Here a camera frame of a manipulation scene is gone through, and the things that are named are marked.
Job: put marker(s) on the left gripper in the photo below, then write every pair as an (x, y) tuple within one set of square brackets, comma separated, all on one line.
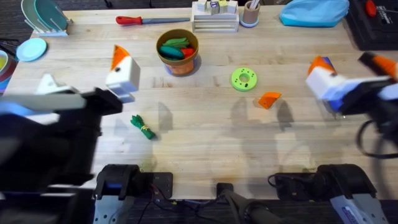
[(102, 101)]

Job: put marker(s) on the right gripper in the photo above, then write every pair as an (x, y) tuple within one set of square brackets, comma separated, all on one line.
[(357, 96)]

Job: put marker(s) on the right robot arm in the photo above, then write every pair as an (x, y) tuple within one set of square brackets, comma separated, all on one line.
[(351, 186)]

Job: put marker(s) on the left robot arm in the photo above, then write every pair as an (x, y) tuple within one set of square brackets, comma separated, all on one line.
[(46, 155)]

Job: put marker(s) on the green toy vegetable bundle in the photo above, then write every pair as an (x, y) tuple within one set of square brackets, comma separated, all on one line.
[(143, 127)]

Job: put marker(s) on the black mounting plate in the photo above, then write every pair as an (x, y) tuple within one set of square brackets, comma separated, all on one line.
[(292, 186), (160, 185)]

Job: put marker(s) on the black tool case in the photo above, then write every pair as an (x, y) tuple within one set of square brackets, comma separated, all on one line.
[(373, 34)]

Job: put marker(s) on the white plate rack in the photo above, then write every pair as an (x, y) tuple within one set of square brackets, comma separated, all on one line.
[(53, 32)]

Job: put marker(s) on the light blue small plate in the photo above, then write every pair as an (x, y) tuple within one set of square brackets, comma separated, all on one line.
[(31, 49)]

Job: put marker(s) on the blue soft bag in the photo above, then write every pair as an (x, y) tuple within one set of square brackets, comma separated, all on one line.
[(314, 14)]

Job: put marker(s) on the teal plate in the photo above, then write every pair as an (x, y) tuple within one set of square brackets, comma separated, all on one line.
[(49, 12)]

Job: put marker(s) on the stack of coloured bowls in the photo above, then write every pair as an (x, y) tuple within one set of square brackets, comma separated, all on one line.
[(4, 70)]

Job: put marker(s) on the orange ribbed wedge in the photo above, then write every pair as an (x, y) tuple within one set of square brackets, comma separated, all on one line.
[(269, 99)]

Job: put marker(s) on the grey-green plate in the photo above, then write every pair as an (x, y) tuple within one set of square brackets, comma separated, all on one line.
[(28, 14)]

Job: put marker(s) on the brown tub of toys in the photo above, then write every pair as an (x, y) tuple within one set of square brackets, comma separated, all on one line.
[(178, 63)]

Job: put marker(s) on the light blue coaster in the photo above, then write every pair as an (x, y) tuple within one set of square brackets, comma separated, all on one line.
[(248, 25)]

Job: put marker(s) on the green disc with holes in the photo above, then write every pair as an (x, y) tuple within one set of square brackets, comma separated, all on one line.
[(237, 82)]

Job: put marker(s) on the brown cup with sticks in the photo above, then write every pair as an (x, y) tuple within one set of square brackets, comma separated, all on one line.
[(250, 14)]

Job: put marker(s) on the white crate with blocks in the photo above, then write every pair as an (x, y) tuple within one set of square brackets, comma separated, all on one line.
[(214, 21)]

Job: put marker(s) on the black rail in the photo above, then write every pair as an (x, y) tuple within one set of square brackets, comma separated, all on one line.
[(192, 214)]

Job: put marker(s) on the black camera post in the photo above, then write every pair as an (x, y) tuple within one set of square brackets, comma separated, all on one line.
[(242, 205)]

